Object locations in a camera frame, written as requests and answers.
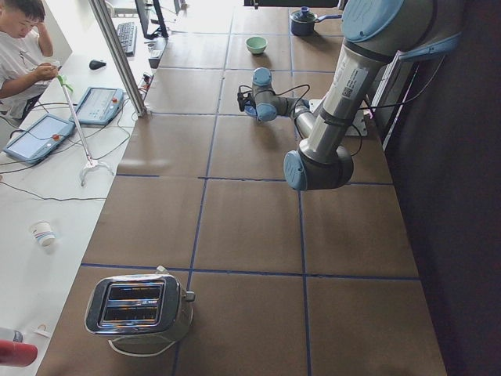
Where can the paper cup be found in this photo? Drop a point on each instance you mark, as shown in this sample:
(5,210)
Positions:
(42,232)

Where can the black computer mouse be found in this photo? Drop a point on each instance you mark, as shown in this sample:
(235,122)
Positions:
(96,64)

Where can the far teach pendant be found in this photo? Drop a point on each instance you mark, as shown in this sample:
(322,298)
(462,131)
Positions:
(99,106)

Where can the red bottle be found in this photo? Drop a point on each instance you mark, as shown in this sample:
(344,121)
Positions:
(14,351)

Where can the aluminium frame post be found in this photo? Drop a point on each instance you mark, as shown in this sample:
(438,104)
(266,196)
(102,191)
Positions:
(107,27)

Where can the blue saucepan with lid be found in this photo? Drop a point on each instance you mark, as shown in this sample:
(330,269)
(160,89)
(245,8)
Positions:
(303,21)

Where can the black monitor stand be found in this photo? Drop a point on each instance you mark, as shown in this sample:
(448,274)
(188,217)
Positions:
(151,19)

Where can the seated person white shirt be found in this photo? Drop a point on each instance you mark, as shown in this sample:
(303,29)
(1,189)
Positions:
(25,47)

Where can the near teach pendant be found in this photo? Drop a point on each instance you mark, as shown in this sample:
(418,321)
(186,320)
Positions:
(38,141)

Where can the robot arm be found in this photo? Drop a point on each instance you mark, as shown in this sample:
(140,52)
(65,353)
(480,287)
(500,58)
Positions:
(375,32)

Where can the blue bowl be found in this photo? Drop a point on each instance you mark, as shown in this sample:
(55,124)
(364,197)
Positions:
(251,111)

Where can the green bowl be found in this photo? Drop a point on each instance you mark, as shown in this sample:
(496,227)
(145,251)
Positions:
(256,45)

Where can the silver toaster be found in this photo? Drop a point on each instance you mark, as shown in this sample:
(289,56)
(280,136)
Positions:
(140,315)

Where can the teach pendant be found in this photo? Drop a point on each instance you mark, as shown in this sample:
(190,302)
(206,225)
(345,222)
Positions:
(99,106)
(38,141)

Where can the black keyboard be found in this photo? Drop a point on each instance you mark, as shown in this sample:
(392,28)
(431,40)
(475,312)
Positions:
(127,33)

